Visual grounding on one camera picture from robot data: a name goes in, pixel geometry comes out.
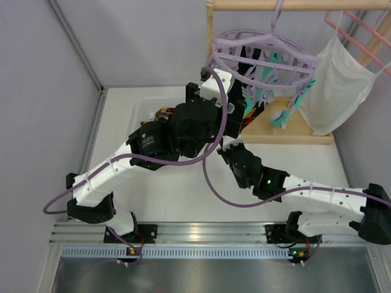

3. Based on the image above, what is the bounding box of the right mint green sock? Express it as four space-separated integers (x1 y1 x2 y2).
269 78 316 129

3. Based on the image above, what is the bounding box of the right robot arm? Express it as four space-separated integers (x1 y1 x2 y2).
217 142 390 245

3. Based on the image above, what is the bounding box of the white mesh laundry bag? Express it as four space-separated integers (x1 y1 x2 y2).
299 35 376 136

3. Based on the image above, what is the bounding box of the grey slotted cable duct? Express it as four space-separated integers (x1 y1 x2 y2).
61 246 305 260

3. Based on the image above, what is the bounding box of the aluminium mounting rail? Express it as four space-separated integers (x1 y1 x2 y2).
50 222 376 245

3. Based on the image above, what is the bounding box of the white plastic basket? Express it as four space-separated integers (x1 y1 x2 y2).
128 95 185 131

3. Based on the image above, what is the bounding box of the brown argyle sock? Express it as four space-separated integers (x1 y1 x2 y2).
140 107 175 126

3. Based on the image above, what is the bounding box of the wooden rack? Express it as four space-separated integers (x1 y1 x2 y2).
206 1 390 145

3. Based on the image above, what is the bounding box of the purple round clip hanger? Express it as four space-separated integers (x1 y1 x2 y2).
205 0 318 107

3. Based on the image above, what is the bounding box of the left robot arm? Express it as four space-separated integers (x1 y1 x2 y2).
66 79 246 236

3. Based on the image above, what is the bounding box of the red yellow argyle sock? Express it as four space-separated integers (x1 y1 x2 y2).
240 104 265 131

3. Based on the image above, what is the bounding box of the pink clothes hanger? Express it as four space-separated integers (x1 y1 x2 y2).
324 10 390 76

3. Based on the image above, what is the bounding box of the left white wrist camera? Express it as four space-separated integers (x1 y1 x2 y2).
200 69 232 103

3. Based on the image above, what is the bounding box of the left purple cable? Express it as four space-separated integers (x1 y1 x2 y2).
42 67 228 216

